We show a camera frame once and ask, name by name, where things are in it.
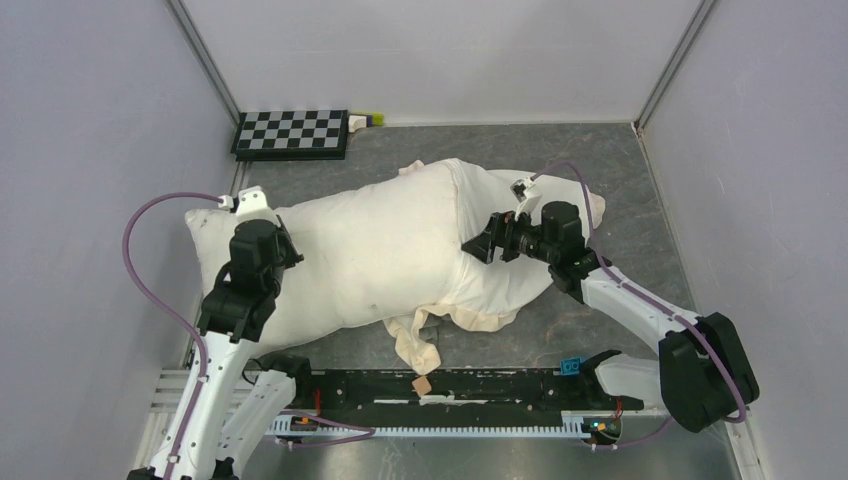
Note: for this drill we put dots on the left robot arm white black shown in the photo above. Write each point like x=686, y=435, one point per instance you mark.
x=204, y=440

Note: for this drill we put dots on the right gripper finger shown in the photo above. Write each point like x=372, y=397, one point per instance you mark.
x=499, y=220
x=497, y=234

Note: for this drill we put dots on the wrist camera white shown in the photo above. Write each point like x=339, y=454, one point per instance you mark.
x=249, y=204
x=527, y=194

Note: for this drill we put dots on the white pillow insert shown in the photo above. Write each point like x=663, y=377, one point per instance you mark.
x=379, y=252

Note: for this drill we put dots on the light blue cable duct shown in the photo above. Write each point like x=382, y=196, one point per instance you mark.
x=570, y=427

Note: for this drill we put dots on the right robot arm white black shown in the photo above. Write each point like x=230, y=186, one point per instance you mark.
x=701, y=375

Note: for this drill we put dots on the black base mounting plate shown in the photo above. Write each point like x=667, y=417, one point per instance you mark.
x=534, y=397

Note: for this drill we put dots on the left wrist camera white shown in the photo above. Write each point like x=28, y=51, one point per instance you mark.
x=249, y=204

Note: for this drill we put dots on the blue toy brick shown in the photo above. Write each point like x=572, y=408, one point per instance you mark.
x=571, y=366

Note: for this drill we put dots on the small tan cube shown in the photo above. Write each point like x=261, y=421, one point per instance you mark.
x=422, y=386

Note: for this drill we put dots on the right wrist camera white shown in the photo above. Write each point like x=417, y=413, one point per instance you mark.
x=527, y=194

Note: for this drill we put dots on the grey pillowcase with cream ruffle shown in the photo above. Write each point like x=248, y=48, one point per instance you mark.
x=490, y=291

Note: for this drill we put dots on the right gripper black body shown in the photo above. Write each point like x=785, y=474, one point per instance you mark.
x=529, y=239

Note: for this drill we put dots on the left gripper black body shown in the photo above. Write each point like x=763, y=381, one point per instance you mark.
x=287, y=256

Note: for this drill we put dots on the black white checkerboard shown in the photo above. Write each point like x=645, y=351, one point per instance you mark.
x=298, y=135

